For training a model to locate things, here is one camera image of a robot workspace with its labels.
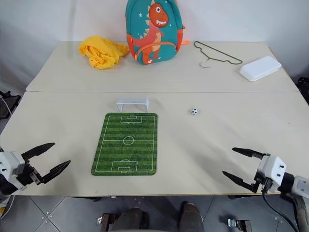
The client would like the white rectangular plastic box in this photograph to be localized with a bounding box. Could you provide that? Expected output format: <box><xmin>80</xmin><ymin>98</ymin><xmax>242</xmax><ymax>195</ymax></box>
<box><xmin>239</xmin><ymin>56</ymin><xmax>282</xmax><ymax>82</ymax></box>

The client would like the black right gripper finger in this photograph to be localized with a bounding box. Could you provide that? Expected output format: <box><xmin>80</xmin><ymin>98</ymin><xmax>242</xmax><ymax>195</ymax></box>
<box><xmin>222</xmin><ymin>170</ymin><xmax>259</xmax><ymax>194</ymax></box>
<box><xmin>231</xmin><ymin>147</ymin><xmax>266</xmax><ymax>161</ymax></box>

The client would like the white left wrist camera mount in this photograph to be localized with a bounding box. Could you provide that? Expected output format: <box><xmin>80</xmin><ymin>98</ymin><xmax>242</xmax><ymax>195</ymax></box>
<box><xmin>0</xmin><ymin>150</ymin><xmax>27</xmax><ymax>193</ymax></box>

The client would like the yellow crumpled cloth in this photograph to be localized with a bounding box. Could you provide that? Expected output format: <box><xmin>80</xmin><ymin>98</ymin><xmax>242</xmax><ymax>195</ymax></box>
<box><xmin>78</xmin><ymin>35</ymin><xmax>130</xmax><ymax>70</ymax></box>

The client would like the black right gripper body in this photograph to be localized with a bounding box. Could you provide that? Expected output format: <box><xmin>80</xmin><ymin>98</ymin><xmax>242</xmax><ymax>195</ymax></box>
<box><xmin>253</xmin><ymin>156</ymin><xmax>274</xmax><ymax>194</ymax></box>

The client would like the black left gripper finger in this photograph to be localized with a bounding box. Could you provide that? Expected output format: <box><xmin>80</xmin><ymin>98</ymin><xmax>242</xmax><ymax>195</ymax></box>
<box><xmin>21</xmin><ymin>142</ymin><xmax>56</xmax><ymax>162</ymax></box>
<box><xmin>35</xmin><ymin>159</ymin><xmax>71</xmax><ymax>186</ymax></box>

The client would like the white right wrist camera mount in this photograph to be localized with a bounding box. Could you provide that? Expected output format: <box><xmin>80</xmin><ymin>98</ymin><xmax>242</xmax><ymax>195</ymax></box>
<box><xmin>259</xmin><ymin>154</ymin><xmax>288</xmax><ymax>193</ymax></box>

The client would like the small white goal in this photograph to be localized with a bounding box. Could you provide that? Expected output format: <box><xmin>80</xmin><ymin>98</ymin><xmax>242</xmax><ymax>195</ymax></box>
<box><xmin>115</xmin><ymin>96</ymin><xmax>150</xmax><ymax>113</ymax></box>

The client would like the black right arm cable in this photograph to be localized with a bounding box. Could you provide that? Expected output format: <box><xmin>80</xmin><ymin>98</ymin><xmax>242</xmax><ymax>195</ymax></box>
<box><xmin>262</xmin><ymin>188</ymin><xmax>301</xmax><ymax>232</ymax></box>

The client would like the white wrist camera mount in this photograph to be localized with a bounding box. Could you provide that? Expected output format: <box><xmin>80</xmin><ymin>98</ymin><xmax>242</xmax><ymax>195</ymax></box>
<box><xmin>259</xmin><ymin>154</ymin><xmax>288</xmax><ymax>193</ymax></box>
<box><xmin>0</xmin><ymin>150</ymin><xmax>27</xmax><ymax>193</ymax></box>

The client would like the green soccer field mat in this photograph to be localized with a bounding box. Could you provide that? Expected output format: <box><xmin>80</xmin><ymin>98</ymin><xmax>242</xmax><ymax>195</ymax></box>
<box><xmin>90</xmin><ymin>112</ymin><xmax>160</xmax><ymax>177</ymax></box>

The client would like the black mesh object beside table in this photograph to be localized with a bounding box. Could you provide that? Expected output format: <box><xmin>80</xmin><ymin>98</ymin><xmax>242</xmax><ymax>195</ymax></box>
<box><xmin>0</xmin><ymin>90</ymin><xmax>22</xmax><ymax>120</ymax></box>

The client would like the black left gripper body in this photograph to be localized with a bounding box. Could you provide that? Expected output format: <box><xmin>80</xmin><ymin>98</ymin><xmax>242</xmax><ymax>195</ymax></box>
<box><xmin>14</xmin><ymin>159</ymin><xmax>41</xmax><ymax>191</ymax></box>

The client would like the green wire clothes hanger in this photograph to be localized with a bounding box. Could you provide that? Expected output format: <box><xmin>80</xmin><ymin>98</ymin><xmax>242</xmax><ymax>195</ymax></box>
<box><xmin>193</xmin><ymin>41</ymin><xmax>243</xmax><ymax>69</ymax></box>

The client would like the black equipment beside table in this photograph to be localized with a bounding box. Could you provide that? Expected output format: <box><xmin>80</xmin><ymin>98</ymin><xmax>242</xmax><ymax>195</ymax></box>
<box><xmin>297</xmin><ymin>76</ymin><xmax>309</xmax><ymax>93</ymax></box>

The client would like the dark rounded grey-brown shape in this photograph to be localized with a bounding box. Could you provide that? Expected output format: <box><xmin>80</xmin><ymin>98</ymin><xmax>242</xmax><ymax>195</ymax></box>
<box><xmin>101</xmin><ymin>208</ymin><xmax>150</xmax><ymax>232</ymax></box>
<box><xmin>179</xmin><ymin>201</ymin><xmax>205</xmax><ymax>232</ymax></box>

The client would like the teal dinosaur backpack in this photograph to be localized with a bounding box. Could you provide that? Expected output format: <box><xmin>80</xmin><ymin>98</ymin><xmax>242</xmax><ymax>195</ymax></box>
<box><xmin>125</xmin><ymin>0</ymin><xmax>190</xmax><ymax>66</ymax></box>

